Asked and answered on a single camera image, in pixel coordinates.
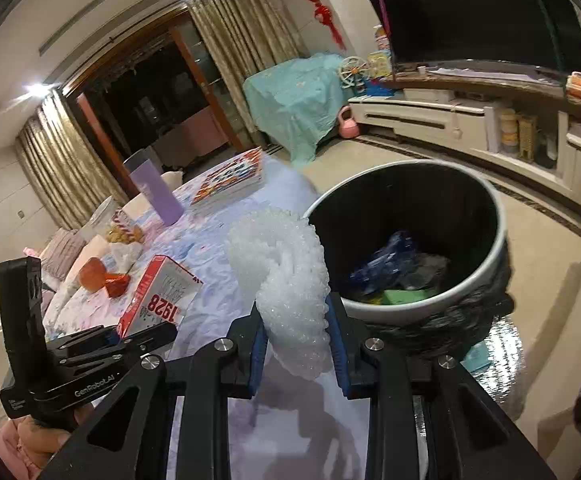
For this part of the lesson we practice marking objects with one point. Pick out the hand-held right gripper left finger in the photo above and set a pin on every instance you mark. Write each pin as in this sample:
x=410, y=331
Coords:
x=257, y=355

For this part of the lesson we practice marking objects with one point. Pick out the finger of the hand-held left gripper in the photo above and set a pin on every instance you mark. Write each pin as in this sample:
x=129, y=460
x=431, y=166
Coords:
x=145, y=340

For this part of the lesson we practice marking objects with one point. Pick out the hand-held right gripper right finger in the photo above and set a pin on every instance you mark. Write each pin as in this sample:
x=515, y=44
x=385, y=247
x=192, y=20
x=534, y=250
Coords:
x=339, y=350

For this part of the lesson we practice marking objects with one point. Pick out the red and white box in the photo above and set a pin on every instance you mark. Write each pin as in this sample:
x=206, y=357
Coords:
x=158, y=295

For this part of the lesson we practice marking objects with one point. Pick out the white bubble wrap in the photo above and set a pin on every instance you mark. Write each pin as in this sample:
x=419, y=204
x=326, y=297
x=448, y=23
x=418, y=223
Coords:
x=290, y=280

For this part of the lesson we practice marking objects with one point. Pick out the white bin with black bag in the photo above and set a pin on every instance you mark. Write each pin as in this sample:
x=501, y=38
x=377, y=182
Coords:
x=445, y=301

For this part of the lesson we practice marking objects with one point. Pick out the person's left forearm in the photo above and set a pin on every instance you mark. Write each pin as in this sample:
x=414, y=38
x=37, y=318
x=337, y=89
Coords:
x=13, y=447

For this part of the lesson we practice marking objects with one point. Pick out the person's left hand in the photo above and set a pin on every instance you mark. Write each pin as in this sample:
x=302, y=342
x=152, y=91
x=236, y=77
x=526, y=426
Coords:
x=48, y=442

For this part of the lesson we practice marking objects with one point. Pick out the red wrapper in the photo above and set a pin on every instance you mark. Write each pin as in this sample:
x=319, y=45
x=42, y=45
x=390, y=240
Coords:
x=118, y=286

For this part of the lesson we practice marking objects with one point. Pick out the pink striped cushion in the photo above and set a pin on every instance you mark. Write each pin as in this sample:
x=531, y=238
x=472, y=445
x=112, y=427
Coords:
x=65, y=252

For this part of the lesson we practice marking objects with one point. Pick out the orange plastic cup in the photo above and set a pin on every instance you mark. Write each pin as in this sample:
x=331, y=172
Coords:
x=92, y=274

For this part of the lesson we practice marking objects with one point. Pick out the clear plastic bag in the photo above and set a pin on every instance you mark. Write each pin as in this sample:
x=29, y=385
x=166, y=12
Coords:
x=128, y=257

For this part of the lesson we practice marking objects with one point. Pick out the blue snack packet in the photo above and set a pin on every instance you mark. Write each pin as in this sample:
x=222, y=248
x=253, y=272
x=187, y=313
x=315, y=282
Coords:
x=388, y=262

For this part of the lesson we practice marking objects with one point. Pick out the clear jar of round snacks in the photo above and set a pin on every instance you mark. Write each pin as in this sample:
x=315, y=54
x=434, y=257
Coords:
x=125, y=230

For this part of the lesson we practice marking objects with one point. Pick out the teal paper piece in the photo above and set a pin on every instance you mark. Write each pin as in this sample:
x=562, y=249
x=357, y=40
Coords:
x=475, y=358

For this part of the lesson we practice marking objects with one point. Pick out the purple bottle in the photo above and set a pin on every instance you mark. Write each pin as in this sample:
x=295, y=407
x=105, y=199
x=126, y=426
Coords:
x=158, y=195

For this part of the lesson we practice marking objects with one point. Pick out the gold patterned curtain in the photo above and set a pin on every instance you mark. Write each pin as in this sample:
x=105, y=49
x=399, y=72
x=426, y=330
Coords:
x=70, y=165
x=240, y=35

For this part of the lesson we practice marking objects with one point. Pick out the pale floral tablecloth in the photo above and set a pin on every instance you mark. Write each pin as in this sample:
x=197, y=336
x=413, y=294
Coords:
x=230, y=195

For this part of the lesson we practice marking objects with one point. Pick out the white cushion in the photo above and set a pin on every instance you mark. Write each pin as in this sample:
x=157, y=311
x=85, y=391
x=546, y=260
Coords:
x=173, y=178

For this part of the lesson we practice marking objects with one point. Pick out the silver foil sheet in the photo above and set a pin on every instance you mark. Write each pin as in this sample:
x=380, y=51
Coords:
x=503, y=360

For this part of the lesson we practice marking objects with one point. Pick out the pink kettlebell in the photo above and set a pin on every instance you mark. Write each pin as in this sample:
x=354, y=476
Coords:
x=349, y=127

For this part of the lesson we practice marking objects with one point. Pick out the ceiling spotlight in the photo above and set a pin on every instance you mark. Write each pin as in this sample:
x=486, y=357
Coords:
x=38, y=90

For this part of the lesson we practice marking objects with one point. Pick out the wooden framed glass door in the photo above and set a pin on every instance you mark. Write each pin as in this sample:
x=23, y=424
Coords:
x=155, y=100

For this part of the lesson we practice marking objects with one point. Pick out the white television cabinet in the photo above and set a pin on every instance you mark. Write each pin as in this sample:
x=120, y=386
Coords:
x=420, y=117

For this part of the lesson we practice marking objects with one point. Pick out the teal cloth covered furniture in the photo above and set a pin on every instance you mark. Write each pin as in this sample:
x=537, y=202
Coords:
x=293, y=105

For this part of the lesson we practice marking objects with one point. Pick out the pink hanging cabinet lock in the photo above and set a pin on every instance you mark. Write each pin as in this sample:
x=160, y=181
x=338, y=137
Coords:
x=456, y=130

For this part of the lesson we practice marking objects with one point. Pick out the blue toy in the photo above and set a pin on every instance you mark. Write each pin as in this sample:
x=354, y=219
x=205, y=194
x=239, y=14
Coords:
x=380, y=90

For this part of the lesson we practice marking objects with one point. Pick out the stacked round containers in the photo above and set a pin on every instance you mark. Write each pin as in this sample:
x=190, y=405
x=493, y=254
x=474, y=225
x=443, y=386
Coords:
x=508, y=130

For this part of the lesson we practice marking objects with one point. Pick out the toy ferris wheel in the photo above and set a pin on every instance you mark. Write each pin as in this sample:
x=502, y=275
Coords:
x=353, y=72

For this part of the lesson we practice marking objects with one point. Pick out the yellow perforated box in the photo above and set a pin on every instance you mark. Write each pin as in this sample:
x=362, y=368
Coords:
x=527, y=137

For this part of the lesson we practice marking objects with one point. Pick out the yellow toy house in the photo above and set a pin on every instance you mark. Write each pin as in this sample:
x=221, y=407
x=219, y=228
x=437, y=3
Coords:
x=380, y=64

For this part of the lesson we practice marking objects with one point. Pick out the toy bottle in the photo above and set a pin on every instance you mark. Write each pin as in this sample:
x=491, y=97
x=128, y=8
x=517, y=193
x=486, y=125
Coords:
x=381, y=37

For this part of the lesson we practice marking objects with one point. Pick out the red hanging decoration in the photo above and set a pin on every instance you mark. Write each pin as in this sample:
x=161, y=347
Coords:
x=323, y=12

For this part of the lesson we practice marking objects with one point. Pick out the black television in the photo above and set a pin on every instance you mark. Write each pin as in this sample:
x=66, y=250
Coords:
x=470, y=10

